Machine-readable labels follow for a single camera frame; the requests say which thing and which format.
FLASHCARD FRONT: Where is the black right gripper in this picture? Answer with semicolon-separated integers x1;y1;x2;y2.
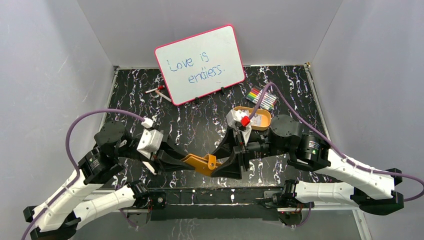
208;124;290;181

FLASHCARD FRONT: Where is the orange leather card holder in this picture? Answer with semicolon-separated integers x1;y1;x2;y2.
181;153;222;177

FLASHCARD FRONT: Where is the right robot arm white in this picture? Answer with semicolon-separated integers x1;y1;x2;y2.
211;112;404;216

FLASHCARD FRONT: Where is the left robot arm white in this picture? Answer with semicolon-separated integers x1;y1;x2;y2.
23;120;192;240

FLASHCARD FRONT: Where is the credit card in tray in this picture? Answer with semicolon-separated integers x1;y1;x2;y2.
250;114;263;127
236;108;251;116

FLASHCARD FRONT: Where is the orange oval tray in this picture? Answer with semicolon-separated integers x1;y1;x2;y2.
234;106;272;131

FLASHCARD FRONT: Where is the white marker brown tip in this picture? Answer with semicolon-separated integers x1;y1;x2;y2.
155;90;172;102

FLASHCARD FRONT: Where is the white marker red cap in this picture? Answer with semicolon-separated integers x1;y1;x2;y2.
145;85;165;94

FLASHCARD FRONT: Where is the pack of coloured markers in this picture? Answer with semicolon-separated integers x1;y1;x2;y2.
245;86;278;112

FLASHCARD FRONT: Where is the pink framed whiteboard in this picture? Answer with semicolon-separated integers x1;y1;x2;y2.
154;24;246;106

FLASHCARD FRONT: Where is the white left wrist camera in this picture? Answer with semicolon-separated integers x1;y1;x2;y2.
136;118;164;153

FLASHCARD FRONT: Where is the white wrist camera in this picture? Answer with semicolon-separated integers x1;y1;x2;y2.
136;118;164;153
226;109;252;145

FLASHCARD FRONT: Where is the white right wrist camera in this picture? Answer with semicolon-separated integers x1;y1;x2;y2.
226;109;252;145

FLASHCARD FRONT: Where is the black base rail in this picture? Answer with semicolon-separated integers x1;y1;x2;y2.
115;187;316;223

